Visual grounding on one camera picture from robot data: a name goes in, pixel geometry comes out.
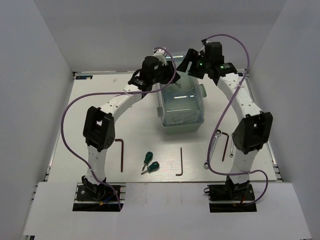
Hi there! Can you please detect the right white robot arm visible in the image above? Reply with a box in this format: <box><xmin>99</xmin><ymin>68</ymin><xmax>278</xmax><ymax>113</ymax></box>
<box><xmin>177</xmin><ymin>42</ymin><xmax>273</xmax><ymax>200</ymax></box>

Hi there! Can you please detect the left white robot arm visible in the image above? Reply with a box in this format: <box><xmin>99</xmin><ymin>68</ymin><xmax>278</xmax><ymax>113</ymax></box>
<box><xmin>81</xmin><ymin>55</ymin><xmax>180</xmax><ymax>200</ymax></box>

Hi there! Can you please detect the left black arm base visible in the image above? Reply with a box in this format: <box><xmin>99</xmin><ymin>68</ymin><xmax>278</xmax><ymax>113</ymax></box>
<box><xmin>72</xmin><ymin>176</ymin><xmax>126</xmax><ymax>212</ymax></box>

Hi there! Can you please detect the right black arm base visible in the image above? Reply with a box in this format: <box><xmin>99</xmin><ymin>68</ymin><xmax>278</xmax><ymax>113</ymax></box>
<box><xmin>203</xmin><ymin>176</ymin><xmax>257</xmax><ymax>213</ymax></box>

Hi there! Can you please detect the middle hex key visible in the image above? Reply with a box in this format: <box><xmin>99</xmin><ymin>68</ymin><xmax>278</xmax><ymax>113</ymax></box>
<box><xmin>175</xmin><ymin>147</ymin><xmax>184</xmax><ymax>177</ymax></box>

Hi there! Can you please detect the left long hex key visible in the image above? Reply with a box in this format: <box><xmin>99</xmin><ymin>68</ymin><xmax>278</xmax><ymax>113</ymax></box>
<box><xmin>115</xmin><ymin>138</ymin><xmax>125</xmax><ymax>173</ymax></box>

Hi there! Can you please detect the green plastic toolbox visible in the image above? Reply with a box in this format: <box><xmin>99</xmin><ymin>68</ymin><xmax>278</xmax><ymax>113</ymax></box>
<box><xmin>156</xmin><ymin>71</ymin><xmax>207</xmax><ymax>135</ymax></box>

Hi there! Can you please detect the large ratchet wrench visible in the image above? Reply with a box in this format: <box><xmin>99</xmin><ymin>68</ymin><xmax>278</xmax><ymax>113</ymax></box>
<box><xmin>203</xmin><ymin>129</ymin><xmax>222</xmax><ymax>170</ymax></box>

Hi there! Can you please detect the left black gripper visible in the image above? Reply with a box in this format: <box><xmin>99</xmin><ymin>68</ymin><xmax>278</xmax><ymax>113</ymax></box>
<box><xmin>151</xmin><ymin>60</ymin><xmax>181</xmax><ymax>85</ymax></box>

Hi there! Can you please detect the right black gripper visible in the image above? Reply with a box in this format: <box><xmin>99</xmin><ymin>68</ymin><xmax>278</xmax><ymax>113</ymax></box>
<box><xmin>176</xmin><ymin>48</ymin><xmax>212</xmax><ymax>80</ymax></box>

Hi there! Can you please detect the green stubby screwdriver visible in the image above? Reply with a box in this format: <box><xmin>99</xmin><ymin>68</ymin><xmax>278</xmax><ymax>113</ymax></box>
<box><xmin>142</xmin><ymin>151</ymin><xmax>153</xmax><ymax>171</ymax></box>
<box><xmin>141</xmin><ymin>161</ymin><xmax>160</xmax><ymax>175</ymax></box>

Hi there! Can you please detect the small combination wrench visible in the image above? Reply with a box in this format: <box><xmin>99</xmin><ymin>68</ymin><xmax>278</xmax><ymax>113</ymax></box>
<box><xmin>229</xmin><ymin>142</ymin><xmax>234</xmax><ymax>158</ymax></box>

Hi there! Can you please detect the right red hex key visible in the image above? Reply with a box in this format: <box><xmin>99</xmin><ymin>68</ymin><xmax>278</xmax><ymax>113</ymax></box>
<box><xmin>221</xmin><ymin>132</ymin><xmax>230</xmax><ymax>162</ymax></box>

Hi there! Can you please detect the purple cable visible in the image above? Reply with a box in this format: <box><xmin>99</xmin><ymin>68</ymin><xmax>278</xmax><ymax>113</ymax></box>
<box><xmin>201</xmin><ymin>34</ymin><xmax>269</xmax><ymax>207</ymax></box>
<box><xmin>61</xmin><ymin>46</ymin><xmax>181</xmax><ymax>211</ymax></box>

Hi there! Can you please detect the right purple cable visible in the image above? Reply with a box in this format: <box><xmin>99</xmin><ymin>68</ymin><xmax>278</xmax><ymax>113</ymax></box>
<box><xmin>201</xmin><ymin>34</ymin><xmax>269</xmax><ymax>207</ymax></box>

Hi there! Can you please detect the left blue corner label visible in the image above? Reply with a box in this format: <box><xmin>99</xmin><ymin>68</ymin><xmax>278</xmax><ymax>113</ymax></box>
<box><xmin>75</xmin><ymin>75</ymin><xmax>93</xmax><ymax>80</ymax></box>

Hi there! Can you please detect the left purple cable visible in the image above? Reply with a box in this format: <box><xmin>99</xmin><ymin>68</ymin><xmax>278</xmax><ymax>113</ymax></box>
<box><xmin>61</xmin><ymin>46</ymin><xmax>181</xmax><ymax>211</ymax></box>

